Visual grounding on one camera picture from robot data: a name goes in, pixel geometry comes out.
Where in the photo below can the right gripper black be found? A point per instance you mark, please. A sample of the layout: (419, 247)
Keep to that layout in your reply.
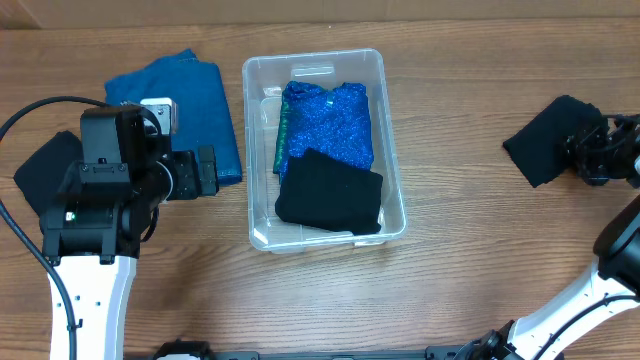
(575, 151)

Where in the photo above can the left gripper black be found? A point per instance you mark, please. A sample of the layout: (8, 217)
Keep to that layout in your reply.
(186, 164)

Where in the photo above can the black cloth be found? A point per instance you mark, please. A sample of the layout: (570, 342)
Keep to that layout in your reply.
(321, 192)
(538, 149)
(52, 169)

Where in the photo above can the blue green sequin cloth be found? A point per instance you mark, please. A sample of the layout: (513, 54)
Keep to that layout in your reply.
(335, 122)

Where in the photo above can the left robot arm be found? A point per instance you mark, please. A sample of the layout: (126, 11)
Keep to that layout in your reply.
(92, 233)

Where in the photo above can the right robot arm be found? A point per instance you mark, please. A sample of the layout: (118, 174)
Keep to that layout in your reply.
(608, 286)

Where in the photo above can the folded blue denim cloth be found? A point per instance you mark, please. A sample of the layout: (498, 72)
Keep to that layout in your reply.
(205, 129)

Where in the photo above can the clear plastic storage bin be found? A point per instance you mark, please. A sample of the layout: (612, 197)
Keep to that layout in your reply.
(264, 79)

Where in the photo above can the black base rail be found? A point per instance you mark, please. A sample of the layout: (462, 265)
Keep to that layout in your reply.
(200, 350)

